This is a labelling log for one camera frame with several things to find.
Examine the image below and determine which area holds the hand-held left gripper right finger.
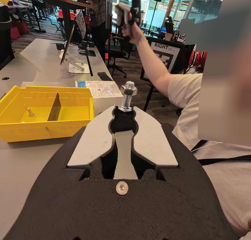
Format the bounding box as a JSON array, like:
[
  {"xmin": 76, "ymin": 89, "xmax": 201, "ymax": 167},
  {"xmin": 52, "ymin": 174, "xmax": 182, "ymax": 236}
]
[{"xmin": 131, "ymin": 106, "xmax": 179, "ymax": 168}]

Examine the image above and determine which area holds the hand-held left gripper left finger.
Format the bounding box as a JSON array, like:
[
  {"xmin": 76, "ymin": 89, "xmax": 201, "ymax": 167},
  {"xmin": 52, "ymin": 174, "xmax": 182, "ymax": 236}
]
[{"xmin": 67, "ymin": 106, "xmax": 118, "ymax": 170}]

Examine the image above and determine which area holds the yellow plastic bin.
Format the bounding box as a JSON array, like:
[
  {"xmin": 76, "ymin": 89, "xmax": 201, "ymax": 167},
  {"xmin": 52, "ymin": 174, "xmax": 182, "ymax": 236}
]
[{"xmin": 0, "ymin": 85, "xmax": 94, "ymax": 143}]

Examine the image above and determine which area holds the silver hex nut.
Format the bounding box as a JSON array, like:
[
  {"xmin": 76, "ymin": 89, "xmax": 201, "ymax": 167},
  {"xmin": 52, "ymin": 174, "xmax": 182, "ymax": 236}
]
[{"xmin": 120, "ymin": 85, "xmax": 138, "ymax": 96}]

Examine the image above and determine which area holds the person's right forearm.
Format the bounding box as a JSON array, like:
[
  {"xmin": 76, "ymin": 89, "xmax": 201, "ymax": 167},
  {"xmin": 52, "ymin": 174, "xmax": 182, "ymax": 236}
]
[{"xmin": 135, "ymin": 35, "xmax": 178, "ymax": 107}]

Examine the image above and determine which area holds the person's right hand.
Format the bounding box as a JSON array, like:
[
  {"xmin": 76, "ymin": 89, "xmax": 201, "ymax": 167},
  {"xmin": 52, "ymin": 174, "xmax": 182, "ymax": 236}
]
[{"xmin": 122, "ymin": 12, "xmax": 147, "ymax": 45}]

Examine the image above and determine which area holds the black office chair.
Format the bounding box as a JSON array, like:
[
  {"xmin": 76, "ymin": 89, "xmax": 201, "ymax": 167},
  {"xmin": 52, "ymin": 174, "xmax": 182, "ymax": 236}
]
[
  {"xmin": 106, "ymin": 35, "xmax": 136, "ymax": 78},
  {"xmin": 0, "ymin": 6, "xmax": 15, "ymax": 70}
]

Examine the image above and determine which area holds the black sign stand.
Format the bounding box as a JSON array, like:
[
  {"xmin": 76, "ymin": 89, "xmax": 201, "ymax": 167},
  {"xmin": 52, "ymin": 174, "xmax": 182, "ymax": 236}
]
[{"xmin": 143, "ymin": 81, "xmax": 157, "ymax": 112}]

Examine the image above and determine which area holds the framed marker sign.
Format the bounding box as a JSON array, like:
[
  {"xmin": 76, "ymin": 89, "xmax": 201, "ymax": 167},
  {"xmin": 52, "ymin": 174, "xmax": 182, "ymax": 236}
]
[{"xmin": 140, "ymin": 36, "xmax": 196, "ymax": 82}]

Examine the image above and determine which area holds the laminated paper sheet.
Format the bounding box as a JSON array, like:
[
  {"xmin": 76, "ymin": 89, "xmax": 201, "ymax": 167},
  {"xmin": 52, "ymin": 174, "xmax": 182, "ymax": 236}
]
[{"xmin": 75, "ymin": 80, "xmax": 123, "ymax": 99}]

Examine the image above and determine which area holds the dark display board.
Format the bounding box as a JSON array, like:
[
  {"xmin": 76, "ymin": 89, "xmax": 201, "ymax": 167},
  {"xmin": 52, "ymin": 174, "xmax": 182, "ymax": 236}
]
[{"xmin": 60, "ymin": 10, "xmax": 87, "ymax": 65}]

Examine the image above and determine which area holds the black flat pad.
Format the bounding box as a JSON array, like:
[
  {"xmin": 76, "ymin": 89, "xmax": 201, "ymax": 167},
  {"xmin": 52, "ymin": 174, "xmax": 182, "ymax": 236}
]
[{"xmin": 97, "ymin": 72, "xmax": 113, "ymax": 81}]

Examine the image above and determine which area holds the wooden standing desk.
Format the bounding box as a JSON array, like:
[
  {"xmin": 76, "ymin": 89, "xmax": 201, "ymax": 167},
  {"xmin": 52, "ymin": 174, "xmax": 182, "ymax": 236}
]
[{"xmin": 21, "ymin": 0, "xmax": 95, "ymax": 33}]

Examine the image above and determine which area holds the white board stand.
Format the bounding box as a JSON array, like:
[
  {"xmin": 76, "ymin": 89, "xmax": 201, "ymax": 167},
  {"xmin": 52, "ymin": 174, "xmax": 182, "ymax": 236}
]
[{"xmin": 65, "ymin": 52, "xmax": 90, "ymax": 74}]

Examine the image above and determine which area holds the black rod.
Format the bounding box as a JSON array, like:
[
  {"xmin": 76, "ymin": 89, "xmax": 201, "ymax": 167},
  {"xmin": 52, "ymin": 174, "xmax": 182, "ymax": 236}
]
[{"xmin": 85, "ymin": 47, "xmax": 94, "ymax": 76}]

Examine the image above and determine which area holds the red black jacket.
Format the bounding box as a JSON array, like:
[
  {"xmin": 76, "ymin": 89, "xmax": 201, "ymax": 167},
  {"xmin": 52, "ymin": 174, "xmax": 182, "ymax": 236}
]
[{"xmin": 185, "ymin": 51, "xmax": 208, "ymax": 74}]

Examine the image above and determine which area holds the black shoulder strap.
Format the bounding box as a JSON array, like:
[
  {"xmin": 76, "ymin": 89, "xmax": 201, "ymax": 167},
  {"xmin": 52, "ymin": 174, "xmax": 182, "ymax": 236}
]
[{"xmin": 191, "ymin": 140, "xmax": 251, "ymax": 166}]

